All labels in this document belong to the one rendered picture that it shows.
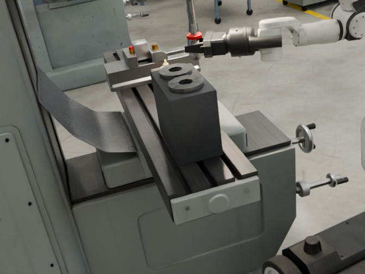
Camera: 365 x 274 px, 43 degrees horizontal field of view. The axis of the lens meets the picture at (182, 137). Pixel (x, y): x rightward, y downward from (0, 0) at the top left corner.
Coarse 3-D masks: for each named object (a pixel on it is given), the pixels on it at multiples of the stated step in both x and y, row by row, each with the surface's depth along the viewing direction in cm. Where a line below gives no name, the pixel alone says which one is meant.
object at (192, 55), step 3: (198, 39) 140; (201, 39) 141; (189, 42) 141; (192, 42) 140; (195, 42) 140; (198, 42) 141; (189, 54) 144; (192, 54) 143; (195, 54) 142; (198, 54) 142; (201, 54) 143; (192, 57) 143; (195, 57) 143; (198, 57) 143
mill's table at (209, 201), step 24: (120, 96) 171; (144, 96) 160; (144, 120) 144; (144, 144) 130; (168, 168) 118; (192, 168) 116; (216, 168) 115; (240, 168) 114; (168, 192) 109; (192, 192) 109; (216, 192) 109; (240, 192) 111; (192, 216) 110
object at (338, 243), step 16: (352, 224) 142; (304, 240) 136; (320, 240) 135; (336, 240) 137; (352, 240) 136; (288, 256) 135; (304, 256) 130; (320, 256) 129; (336, 256) 130; (352, 256) 131; (304, 272) 130; (320, 272) 127; (336, 272) 129; (352, 272) 128
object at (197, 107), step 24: (168, 72) 121; (192, 72) 123; (168, 96) 111; (192, 96) 110; (216, 96) 112; (168, 120) 117; (192, 120) 113; (216, 120) 115; (168, 144) 127; (192, 144) 116; (216, 144) 118
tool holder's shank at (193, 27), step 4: (192, 0) 136; (188, 4) 136; (192, 4) 136; (188, 8) 137; (192, 8) 137; (188, 12) 137; (192, 12) 137; (188, 16) 138; (192, 16) 138; (188, 20) 139; (192, 20) 138; (196, 20) 139; (192, 24) 139; (196, 24) 139; (188, 28) 140; (192, 28) 139; (196, 28) 139; (192, 32) 140; (196, 32) 140
